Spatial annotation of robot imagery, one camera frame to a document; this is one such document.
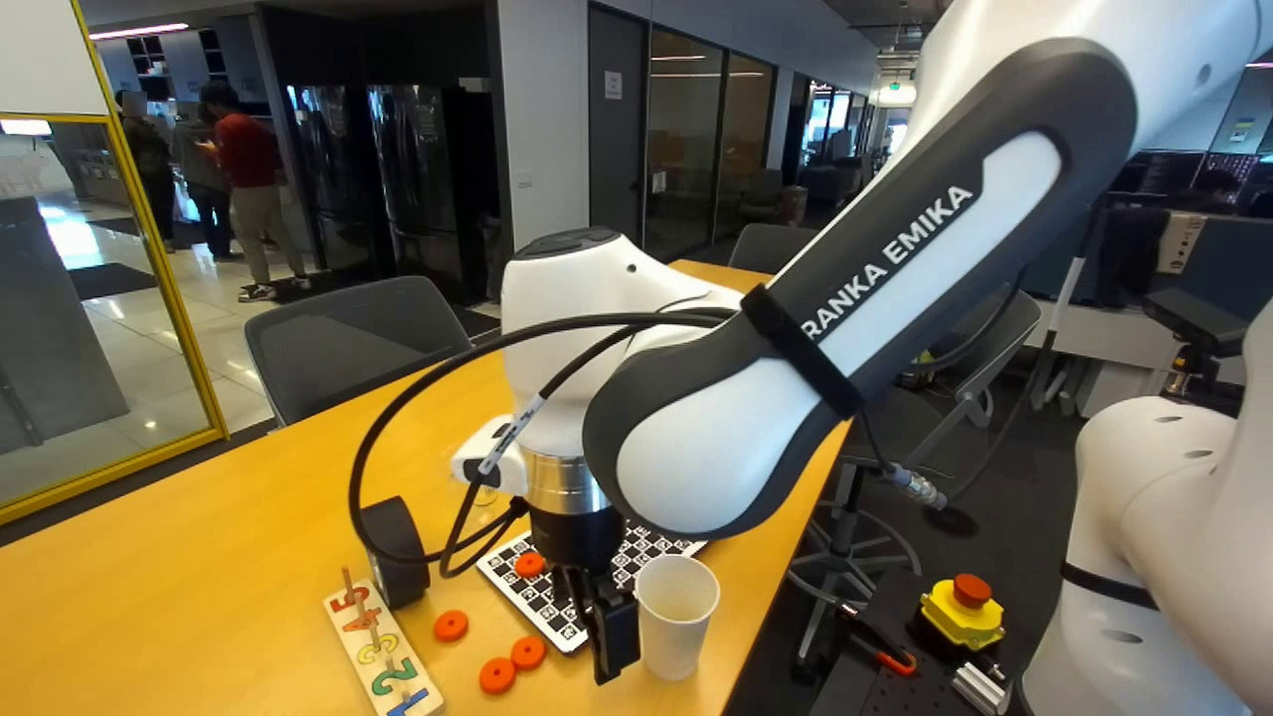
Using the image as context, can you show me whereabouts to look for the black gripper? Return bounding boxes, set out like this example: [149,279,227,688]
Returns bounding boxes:
[524,504,646,688]

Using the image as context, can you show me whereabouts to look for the white paper cup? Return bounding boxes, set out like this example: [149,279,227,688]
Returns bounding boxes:
[631,551,724,685]

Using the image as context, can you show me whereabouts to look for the black white marker board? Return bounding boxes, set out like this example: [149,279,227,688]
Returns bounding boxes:
[474,519,714,661]

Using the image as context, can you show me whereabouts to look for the black tape roll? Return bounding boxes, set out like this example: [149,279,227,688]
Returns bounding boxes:
[356,494,435,614]

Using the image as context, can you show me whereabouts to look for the wooden number puzzle board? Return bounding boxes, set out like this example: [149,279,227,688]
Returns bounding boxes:
[320,565,448,716]

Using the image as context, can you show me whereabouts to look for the yellow red emergency stop button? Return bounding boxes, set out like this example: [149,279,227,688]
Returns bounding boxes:
[920,567,1009,656]

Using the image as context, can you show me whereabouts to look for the grey office chair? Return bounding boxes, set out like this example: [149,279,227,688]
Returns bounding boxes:
[728,218,821,274]
[243,269,474,429]

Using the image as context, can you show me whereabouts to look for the silver metal box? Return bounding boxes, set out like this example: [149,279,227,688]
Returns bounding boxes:
[950,656,1020,716]

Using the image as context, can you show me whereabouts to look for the black floor mat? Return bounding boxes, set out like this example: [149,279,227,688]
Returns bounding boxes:
[240,269,350,305]
[62,260,163,301]

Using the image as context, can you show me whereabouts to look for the black office chair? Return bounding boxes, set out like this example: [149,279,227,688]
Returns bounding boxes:
[792,289,1049,669]

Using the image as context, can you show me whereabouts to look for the dark glass office door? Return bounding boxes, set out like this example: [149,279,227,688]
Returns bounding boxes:
[590,4,779,261]

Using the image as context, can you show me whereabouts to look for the yellow framed glass partition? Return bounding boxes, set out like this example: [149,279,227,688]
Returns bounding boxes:
[0,0,231,527]

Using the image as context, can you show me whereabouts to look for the person in red shirt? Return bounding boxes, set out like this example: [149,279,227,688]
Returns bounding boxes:
[196,85,306,305]

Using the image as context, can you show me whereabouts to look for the black orange handled tool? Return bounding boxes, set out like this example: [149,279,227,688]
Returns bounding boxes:
[846,633,922,685]

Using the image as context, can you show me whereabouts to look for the black looped wrist cable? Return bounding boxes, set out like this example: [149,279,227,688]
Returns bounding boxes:
[346,305,747,583]

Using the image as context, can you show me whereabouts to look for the black cable with connector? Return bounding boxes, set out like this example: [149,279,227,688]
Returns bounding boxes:
[846,421,955,517]

